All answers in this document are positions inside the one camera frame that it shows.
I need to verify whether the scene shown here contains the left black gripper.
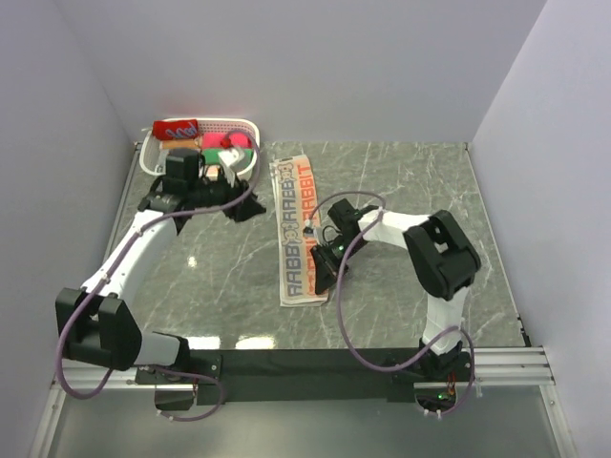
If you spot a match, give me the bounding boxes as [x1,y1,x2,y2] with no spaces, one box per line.
[189,167,266,223]

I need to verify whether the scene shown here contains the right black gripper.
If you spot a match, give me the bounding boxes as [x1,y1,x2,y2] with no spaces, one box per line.
[311,236,366,296]

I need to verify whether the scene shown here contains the red blue cat towel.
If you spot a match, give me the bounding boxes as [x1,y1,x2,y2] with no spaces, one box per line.
[152,119,199,141]

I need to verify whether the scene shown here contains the white printed towel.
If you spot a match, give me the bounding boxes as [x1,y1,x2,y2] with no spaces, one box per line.
[269,155,328,307]

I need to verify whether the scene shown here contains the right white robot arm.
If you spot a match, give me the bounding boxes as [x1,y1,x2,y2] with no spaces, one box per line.
[310,198,481,381]

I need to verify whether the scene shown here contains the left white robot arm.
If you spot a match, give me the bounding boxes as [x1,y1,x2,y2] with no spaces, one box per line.
[55,146,265,384]

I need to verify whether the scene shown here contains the grey rolled towel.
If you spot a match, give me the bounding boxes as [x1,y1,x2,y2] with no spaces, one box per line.
[158,150,169,164]

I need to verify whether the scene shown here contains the peach rolled towel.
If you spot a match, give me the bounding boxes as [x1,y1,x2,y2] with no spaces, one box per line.
[203,165,221,180]

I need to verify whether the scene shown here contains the white plastic basket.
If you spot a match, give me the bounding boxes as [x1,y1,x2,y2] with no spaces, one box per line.
[139,117,260,181]

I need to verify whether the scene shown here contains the green rolled towel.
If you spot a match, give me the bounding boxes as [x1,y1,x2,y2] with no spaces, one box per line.
[201,148,253,165]

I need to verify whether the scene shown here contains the orange rolled towel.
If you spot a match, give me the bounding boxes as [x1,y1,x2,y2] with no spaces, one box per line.
[159,137,201,151]

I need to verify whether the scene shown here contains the pink rolled towel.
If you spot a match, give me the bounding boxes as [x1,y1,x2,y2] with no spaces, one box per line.
[200,132,252,149]

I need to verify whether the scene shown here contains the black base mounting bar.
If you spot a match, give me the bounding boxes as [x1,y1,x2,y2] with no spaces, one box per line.
[136,348,473,406]

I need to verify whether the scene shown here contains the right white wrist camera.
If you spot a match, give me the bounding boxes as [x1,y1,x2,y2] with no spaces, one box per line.
[303,219,320,239]

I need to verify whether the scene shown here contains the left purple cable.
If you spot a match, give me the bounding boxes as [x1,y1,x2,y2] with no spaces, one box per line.
[55,129,263,424]

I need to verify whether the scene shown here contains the aluminium front rail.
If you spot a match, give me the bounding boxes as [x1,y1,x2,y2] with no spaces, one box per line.
[51,346,558,390]

